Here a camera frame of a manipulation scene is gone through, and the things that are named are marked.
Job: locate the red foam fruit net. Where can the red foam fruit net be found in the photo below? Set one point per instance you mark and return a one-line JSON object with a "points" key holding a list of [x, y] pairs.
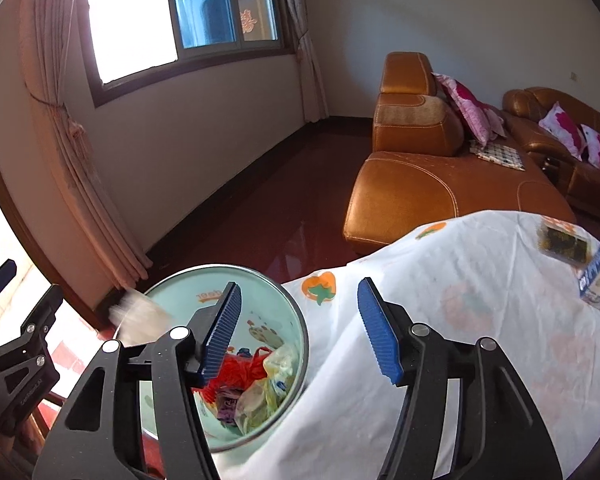
{"points": [[240, 367]]}

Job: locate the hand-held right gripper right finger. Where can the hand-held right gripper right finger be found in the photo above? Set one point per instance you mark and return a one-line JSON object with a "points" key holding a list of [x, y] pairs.
{"points": [[380, 330]]}

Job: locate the clear plastic bag red print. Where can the clear plastic bag red print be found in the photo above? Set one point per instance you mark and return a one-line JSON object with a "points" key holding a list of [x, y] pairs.
{"points": [[265, 390]]}

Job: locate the checkered cloth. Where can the checkered cloth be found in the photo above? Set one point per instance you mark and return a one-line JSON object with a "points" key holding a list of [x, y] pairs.
{"points": [[497, 155]]}

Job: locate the purple foil wrapper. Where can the purple foil wrapper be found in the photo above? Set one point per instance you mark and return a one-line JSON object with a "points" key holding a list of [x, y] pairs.
{"points": [[227, 407]]}

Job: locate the long pink curtain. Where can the long pink curtain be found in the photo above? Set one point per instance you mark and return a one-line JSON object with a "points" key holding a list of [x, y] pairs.
{"points": [[55, 60]]}

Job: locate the white label packet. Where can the white label packet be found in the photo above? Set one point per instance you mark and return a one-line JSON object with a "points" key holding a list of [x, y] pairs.
{"points": [[140, 315]]}

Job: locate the red wooden chair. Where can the red wooden chair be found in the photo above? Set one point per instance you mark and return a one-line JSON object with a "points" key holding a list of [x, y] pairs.
{"points": [[50, 412]]}

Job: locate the light green plastic bin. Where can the light green plastic bin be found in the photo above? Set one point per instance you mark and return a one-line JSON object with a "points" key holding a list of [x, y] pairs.
{"points": [[260, 300]]}

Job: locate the brown leather chaise sofa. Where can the brown leather chaise sofa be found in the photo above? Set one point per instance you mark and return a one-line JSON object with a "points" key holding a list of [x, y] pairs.
{"points": [[430, 195]]}

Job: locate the dark seaweed packet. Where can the dark seaweed packet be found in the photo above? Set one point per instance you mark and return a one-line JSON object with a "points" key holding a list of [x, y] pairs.
{"points": [[565, 242]]}

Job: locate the large pink floral pillow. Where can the large pink floral pillow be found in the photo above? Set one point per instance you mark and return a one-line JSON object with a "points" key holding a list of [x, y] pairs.
{"points": [[467, 105]]}

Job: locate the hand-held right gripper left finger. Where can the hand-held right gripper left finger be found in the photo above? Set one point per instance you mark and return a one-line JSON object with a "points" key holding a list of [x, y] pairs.
{"points": [[225, 330]]}

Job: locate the narrow pale curtain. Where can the narrow pale curtain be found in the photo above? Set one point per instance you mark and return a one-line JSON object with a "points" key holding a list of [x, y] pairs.
{"points": [[305, 70]]}

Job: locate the sliding glass window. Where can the sliding glass window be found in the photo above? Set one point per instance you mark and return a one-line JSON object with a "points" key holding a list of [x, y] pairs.
{"points": [[215, 10]]}

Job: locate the white printed tablecloth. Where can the white printed tablecloth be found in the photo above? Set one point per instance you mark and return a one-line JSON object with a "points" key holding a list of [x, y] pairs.
{"points": [[480, 270]]}

